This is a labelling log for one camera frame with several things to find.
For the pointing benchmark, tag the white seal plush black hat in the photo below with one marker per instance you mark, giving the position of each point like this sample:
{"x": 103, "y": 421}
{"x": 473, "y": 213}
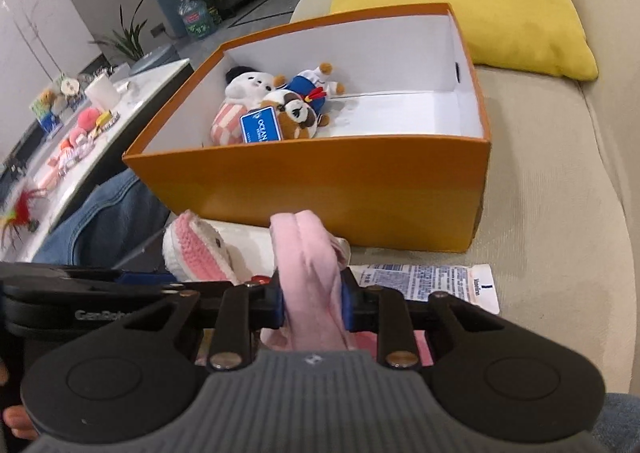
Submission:
{"x": 246, "y": 88}

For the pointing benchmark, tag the printed wipes packet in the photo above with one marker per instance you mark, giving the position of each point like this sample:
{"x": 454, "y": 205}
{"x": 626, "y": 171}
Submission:
{"x": 474, "y": 284}

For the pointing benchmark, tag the blue ocean tag card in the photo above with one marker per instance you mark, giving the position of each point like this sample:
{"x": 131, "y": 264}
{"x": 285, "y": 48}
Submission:
{"x": 260, "y": 125}

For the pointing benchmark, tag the orange cardboard box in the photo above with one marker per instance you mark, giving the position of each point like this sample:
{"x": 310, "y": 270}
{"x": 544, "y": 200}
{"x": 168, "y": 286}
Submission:
{"x": 402, "y": 163}

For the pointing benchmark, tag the potted green plant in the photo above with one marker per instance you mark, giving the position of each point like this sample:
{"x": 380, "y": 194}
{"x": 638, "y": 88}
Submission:
{"x": 127, "y": 40}

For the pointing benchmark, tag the white coffee table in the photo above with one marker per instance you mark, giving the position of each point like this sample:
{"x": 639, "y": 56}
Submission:
{"x": 76, "y": 165}

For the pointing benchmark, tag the bear plush blue outfit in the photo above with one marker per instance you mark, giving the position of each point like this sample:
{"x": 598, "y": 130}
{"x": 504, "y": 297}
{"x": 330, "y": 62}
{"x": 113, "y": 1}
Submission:
{"x": 298, "y": 104}

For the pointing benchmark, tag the feather toy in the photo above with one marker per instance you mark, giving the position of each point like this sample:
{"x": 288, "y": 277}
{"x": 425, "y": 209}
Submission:
{"x": 19, "y": 217}

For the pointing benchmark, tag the person left hand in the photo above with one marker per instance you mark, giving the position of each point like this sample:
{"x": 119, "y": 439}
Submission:
{"x": 19, "y": 423}

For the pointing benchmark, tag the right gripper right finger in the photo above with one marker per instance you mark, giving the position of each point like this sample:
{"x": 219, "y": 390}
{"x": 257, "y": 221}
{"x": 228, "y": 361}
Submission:
{"x": 385, "y": 324}

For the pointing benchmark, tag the white paper cup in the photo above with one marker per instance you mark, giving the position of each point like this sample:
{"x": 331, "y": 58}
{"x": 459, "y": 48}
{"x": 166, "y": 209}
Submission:
{"x": 102, "y": 93}

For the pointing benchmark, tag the pink white knitted toy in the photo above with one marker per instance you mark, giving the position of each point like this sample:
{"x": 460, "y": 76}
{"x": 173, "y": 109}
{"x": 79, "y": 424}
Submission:
{"x": 194, "y": 251}

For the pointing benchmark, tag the beige sofa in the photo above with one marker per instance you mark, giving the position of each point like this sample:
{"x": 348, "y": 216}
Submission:
{"x": 560, "y": 220}

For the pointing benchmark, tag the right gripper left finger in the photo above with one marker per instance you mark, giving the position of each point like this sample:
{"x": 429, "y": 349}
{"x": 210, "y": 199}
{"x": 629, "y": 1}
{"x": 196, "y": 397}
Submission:
{"x": 223, "y": 329}

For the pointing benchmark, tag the water jug bottle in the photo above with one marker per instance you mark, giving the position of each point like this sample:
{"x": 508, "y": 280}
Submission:
{"x": 196, "y": 19}

